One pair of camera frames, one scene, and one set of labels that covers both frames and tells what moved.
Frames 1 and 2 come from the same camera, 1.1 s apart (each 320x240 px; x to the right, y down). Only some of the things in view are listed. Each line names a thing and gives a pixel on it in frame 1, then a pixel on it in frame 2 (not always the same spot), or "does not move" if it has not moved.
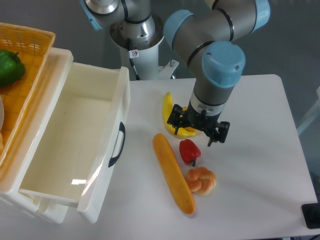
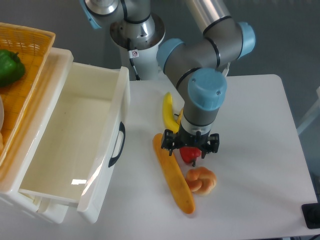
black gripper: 191,118 to 182,138
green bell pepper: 12,68 does not move
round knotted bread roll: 201,181 does not move
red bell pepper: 189,151 does not move
